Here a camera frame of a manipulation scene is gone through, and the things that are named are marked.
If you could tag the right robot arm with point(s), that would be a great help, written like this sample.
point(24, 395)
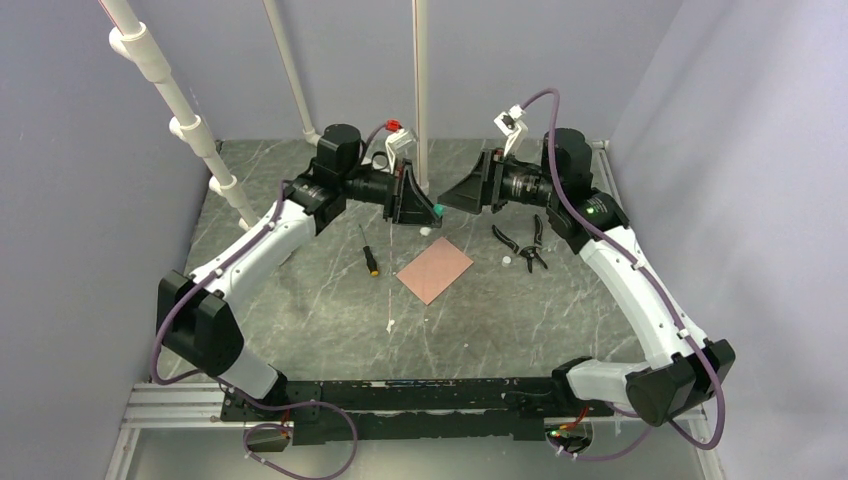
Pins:
point(682, 365)

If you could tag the pink envelope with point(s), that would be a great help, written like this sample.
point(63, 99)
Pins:
point(434, 270)

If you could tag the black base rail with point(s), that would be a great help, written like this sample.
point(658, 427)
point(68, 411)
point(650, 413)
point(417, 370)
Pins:
point(521, 408)

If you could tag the black yellow screwdriver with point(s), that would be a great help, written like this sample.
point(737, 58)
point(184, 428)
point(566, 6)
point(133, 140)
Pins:
point(370, 259)

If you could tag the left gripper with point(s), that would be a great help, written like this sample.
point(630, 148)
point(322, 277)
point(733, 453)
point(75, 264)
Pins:
point(410, 207)

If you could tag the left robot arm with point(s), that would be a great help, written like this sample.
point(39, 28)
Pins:
point(196, 312)

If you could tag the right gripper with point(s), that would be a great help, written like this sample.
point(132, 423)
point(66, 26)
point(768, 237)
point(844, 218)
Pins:
point(482, 187)

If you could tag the aluminium side rail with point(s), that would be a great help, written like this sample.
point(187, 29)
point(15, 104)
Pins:
point(603, 177)

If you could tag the white PVC pipe frame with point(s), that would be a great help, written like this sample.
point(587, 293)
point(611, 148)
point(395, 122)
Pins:
point(132, 39)

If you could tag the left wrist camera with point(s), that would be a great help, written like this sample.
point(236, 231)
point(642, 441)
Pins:
point(400, 142)

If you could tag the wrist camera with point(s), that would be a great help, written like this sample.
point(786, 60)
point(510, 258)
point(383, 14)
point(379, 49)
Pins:
point(510, 123)
point(400, 142)

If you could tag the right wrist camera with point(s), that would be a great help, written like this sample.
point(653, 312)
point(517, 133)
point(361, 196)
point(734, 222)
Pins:
point(510, 123)

